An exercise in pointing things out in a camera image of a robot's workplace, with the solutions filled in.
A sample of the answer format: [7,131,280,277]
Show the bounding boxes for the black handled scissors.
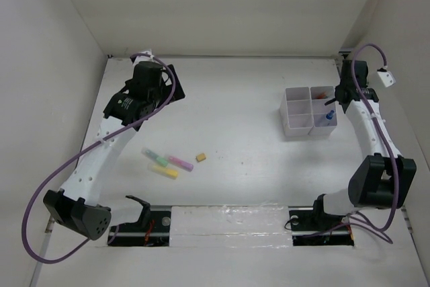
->
[325,97,337,106]

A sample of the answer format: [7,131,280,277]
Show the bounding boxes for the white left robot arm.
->
[43,60,185,241]

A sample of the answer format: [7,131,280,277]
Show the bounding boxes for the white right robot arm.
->
[310,60,417,229]

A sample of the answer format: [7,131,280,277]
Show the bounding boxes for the blue capped glue bottle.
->
[325,110,336,124]

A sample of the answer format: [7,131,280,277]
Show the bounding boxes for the white divided organizer right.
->
[309,86,337,136]

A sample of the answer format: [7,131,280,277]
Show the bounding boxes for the white divided organizer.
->
[309,86,337,136]
[279,87,313,138]

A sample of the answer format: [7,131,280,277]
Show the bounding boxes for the white divided organizer left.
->
[279,87,313,138]

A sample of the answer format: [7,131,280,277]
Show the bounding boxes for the yellow eraser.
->
[196,153,206,162]

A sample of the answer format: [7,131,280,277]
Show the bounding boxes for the green highlighter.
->
[142,147,169,167]

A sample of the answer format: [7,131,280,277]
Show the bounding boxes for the pink highlighter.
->
[167,155,194,171]

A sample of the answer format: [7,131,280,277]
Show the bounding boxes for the yellow highlighter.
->
[148,163,179,179]

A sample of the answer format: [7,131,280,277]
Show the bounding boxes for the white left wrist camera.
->
[130,48,154,66]

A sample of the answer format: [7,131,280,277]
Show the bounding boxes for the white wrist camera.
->
[372,69,396,89]
[130,48,154,66]

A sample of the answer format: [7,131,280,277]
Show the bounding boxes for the aluminium rail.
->
[336,48,353,66]

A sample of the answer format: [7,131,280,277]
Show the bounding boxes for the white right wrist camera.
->
[372,69,396,89]

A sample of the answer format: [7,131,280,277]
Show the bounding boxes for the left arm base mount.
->
[107,195,172,247]

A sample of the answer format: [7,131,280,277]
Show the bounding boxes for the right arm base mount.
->
[284,200,355,247]

